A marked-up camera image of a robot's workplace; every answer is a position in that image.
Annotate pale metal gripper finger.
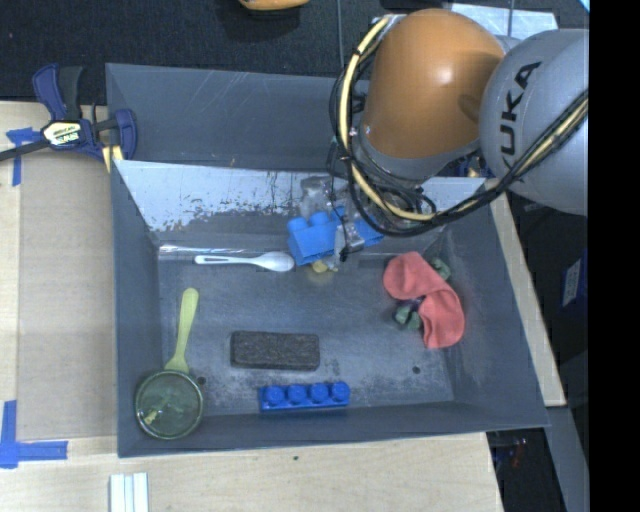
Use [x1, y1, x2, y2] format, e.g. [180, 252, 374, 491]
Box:
[299, 176, 347, 217]
[337, 219, 367, 263]

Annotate blue two-stud toy brick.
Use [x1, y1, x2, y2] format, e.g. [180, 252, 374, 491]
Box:
[286, 206, 386, 267]

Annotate white plastic spoon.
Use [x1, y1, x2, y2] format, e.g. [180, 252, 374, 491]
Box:
[194, 251, 296, 274]

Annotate grey metal bin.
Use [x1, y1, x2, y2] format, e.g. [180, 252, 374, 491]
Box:
[104, 62, 552, 459]

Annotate green toy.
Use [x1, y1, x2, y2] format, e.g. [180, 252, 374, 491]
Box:
[392, 257, 454, 332]

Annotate red cloth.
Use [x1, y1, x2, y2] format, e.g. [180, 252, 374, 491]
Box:
[382, 251, 467, 350]

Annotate dark brown flat block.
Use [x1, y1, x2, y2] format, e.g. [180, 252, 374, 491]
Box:
[229, 330, 321, 372]

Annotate blue four-stud toy brick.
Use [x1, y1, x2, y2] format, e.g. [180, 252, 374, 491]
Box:
[257, 380, 352, 413]

